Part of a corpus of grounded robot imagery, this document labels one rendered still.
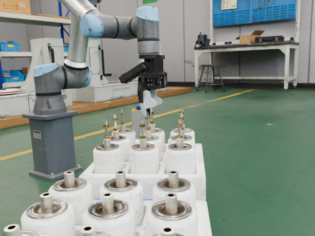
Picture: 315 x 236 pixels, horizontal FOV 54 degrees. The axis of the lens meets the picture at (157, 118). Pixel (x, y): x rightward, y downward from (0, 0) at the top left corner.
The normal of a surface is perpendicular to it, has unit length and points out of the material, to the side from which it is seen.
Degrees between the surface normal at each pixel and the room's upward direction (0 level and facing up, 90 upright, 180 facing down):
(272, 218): 0
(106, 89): 90
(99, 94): 90
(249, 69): 90
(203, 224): 0
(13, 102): 90
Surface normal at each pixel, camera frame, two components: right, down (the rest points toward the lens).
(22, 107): 0.81, 0.07
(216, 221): -0.04, -0.98
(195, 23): -0.58, 0.16
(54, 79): 0.65, 0.15
